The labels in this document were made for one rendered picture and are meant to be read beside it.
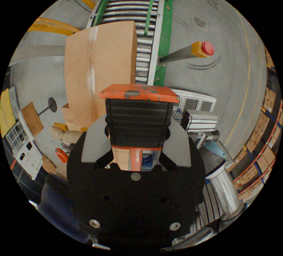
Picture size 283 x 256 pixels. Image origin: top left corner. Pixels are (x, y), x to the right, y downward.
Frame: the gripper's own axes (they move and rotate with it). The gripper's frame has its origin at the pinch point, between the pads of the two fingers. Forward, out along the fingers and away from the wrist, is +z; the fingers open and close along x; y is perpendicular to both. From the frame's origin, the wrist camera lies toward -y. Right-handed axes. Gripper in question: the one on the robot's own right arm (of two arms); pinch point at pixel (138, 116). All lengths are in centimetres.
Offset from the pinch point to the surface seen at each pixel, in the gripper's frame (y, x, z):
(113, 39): -21.2, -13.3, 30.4
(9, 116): 65, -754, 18
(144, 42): -32, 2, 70
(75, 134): 10.5, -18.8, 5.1
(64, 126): 13.3, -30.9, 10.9
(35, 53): -45, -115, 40
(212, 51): -21.0, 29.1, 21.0
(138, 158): 8.4, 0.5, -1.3
